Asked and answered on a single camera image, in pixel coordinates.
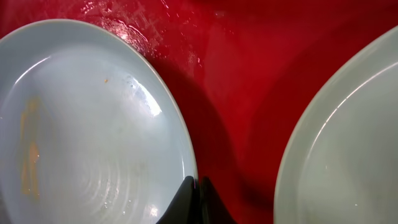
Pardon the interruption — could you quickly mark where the light blue right plate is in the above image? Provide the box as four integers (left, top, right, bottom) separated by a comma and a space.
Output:
273, 29, 397, 223

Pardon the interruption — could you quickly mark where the red plastic tray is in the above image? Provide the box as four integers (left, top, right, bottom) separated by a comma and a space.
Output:
1, 0, 397, 223

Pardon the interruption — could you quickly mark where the light blue front plate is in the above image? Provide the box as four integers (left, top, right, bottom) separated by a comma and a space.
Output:
1, 19, 198, 223

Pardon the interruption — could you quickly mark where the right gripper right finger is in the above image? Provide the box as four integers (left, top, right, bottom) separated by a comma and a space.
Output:
200, 177, 236, 224

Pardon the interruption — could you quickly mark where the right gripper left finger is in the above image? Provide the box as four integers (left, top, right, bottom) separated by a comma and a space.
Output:
157, 176, 197, 224

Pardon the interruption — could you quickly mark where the light blue plate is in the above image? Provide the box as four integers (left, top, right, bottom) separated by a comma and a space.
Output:
273, 29, 397, 223
1, 19, 198, 223

